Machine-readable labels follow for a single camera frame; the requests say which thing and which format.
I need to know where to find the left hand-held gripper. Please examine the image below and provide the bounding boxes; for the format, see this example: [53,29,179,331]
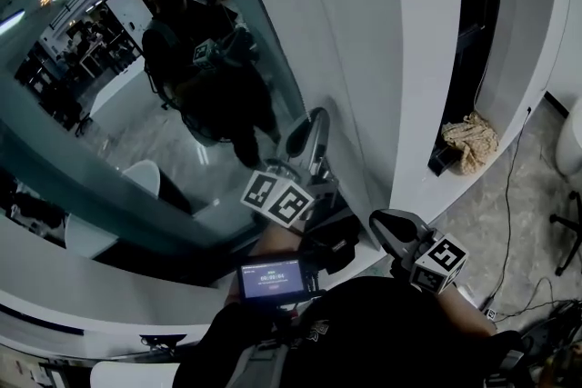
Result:
[239,105,341,228]

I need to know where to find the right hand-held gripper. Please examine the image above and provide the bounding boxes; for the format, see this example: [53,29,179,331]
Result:
[368,208,470,294]

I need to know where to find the person's right forearm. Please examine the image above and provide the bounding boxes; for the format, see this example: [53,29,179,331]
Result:
[435,280,496,338]

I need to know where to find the person's left forearm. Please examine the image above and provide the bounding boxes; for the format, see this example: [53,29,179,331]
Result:
[247,220,305,260]

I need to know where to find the black bag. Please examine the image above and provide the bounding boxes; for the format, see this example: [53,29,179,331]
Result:
[299,190,361,276]

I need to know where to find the black box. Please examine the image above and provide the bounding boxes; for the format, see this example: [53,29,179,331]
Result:
[427,144,465,178]

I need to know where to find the person's black shirt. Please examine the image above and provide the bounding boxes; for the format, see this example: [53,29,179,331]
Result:
[172,276,524,388]

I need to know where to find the beige floral cloth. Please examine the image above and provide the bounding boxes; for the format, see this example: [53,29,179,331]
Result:
[441,111,500,174]

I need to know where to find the small black screen monitor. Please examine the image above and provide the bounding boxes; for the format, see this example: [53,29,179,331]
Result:
[236,257,319,301]

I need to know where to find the black chair star base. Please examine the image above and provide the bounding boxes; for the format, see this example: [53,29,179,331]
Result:
[548,190,582,277]

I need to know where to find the white rounded fixture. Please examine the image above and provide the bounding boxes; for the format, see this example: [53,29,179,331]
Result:
[555,97,582,176]

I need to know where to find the large fixed glass window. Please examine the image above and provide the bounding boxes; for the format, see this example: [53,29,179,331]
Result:
[0,0,333,287]

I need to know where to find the black wall socket cable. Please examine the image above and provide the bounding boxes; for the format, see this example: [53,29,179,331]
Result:
[481,104,533,310]

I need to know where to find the grey chest harness strap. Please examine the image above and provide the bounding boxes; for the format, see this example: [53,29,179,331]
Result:
[225,338,296,388]

